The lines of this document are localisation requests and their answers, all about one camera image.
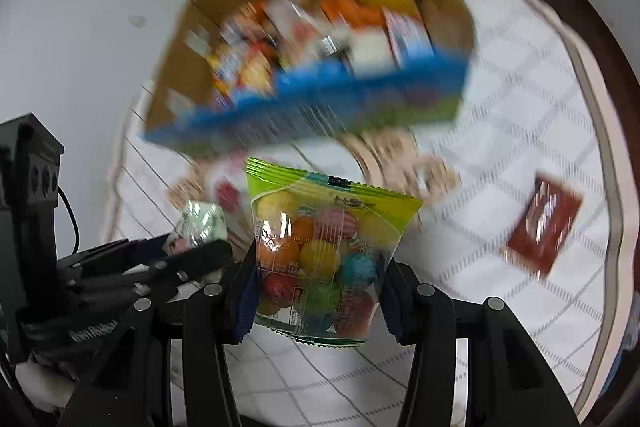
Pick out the red white snack packet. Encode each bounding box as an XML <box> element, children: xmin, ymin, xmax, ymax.
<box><xmin>382</xmin><ymin>9</ymin><xmax>434</xmax><ymax>68</ymax></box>

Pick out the cardboard box with blue print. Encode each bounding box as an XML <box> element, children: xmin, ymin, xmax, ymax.
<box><xmin>144</xmin><ymin>0</ymin><xmax>475</xmax><ymax>155</ymax></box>

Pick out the brown jerky packet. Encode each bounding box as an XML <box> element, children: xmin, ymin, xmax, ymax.
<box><xmin>503</xmin><ymin>172</ymin><xmax>584</xmax><ymax>279</ymax></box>

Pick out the white green small snack packet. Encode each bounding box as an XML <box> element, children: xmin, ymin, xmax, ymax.
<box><xmin>164</xmin><ymin>200</ymin><xmax>228</xmax><ymax>255</ymax></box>

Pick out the yellow Korean cheese noodle packet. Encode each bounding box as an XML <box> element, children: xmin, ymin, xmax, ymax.
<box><xmin>207</xmin><ymin>37</ymin><xmax>279</xmax><ymax>103</ymax></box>

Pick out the green colourful candy bag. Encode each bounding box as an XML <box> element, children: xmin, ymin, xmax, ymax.
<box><xmin>245</xmin><ymin>157</ymin><xmax>422</xmax><ymax>347</ymax></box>

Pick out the orange snack packet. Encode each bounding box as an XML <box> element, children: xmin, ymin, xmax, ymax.
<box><xmin>319</xmin><ymin>0</ymin><xmax>385</xmax><ymax>29</ymax></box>

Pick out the white floral quilted bedspread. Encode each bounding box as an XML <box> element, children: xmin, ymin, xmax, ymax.
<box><xmin>102</xmin><ymin>0</ymin><xmax>632</xmax><ymax>427</ymax></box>

